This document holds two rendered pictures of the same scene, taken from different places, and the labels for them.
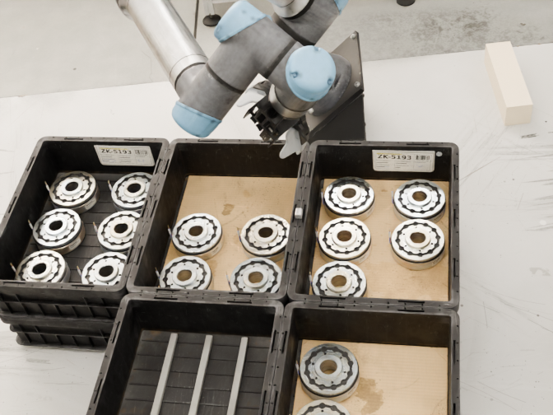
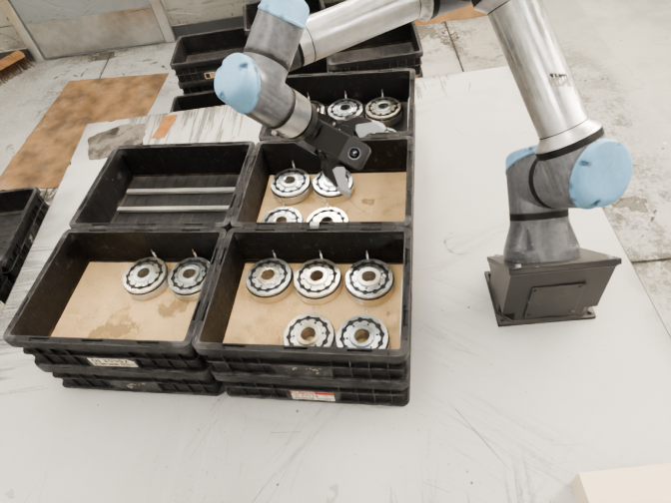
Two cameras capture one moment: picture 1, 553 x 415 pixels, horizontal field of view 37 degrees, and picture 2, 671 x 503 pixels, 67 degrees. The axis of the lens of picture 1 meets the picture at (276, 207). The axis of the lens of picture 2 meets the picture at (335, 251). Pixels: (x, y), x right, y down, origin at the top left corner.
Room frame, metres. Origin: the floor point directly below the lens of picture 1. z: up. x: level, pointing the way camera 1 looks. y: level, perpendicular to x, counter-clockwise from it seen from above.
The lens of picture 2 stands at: (1.07, -0.79, 1.72)
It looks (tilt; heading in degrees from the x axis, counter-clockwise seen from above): 50 degrees down; 90
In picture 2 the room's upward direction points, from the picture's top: 12 degrees counter-clockwise
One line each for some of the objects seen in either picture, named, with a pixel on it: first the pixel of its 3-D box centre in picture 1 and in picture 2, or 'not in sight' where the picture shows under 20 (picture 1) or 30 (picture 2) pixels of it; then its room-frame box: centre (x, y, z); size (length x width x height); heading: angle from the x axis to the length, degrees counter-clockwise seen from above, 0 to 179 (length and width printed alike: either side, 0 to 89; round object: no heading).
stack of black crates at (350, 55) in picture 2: not in sight; (375, 86); (1.42, 1.30, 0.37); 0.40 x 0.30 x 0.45; 173
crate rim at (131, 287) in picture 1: (224, 215); (327, 182); (1.08, 0.10, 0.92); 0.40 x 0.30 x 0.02; 165
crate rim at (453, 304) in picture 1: (378, 220); (308, 286); (1.00, -0.19, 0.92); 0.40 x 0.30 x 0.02; 165
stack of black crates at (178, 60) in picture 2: not in sight; (221, 74); (0.67, 1.79, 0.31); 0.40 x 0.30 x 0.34; 173
